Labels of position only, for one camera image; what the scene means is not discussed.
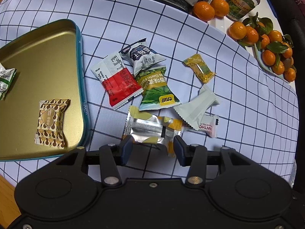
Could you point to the checkered white cloth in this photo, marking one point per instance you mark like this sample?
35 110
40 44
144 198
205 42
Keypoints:
258 113

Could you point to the gold tin tray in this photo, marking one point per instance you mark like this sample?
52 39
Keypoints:
49 65

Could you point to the light blue fruit plate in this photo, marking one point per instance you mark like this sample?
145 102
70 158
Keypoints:
282 52

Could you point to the white hawthorn strip packet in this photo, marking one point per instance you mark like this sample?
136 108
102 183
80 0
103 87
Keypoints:
208 124

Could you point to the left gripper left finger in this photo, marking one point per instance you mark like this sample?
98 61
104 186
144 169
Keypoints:
126 147

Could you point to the silver yellow snack packet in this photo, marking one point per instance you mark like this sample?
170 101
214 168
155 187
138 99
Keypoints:
151 129

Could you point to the gold wrapped candy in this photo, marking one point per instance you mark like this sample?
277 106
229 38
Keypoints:
199 67

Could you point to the red white snack packet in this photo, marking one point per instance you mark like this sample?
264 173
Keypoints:
116 79

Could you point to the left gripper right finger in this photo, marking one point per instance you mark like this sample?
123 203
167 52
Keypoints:
181 150

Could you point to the loose mandarin orange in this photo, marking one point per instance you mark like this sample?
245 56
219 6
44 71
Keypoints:
221 8
204 11
251 36
237 30

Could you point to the green garlic snack packet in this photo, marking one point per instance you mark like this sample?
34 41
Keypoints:
156 93

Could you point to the pale green snack packet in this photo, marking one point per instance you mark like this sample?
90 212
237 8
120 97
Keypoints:
194 110

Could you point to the green white packet in tray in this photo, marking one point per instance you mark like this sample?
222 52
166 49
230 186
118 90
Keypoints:
6 78

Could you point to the brown gold heart snack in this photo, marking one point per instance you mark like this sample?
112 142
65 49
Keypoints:
50 123

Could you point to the mandarin on plate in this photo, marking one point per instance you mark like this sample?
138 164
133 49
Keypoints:
268 58
275 36
278 68
290 75

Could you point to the navy white snack packet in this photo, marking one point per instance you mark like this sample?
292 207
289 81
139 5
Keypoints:
140 56

